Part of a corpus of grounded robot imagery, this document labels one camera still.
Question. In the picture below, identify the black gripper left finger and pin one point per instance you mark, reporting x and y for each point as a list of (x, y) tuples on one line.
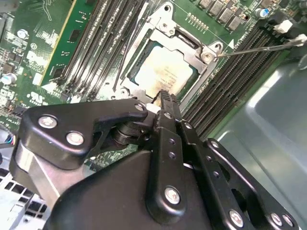
[(48, 143)]

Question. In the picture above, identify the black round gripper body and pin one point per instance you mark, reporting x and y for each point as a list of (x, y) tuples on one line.
[(103, 203)]

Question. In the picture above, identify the silver CPU green edge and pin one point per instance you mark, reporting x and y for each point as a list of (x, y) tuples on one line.
[(165, 69)]

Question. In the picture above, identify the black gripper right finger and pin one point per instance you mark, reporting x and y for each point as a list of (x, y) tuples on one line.
[(230, 182)]

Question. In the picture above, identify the metal socket cover frame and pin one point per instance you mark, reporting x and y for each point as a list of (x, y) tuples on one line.
[(192, 61)]

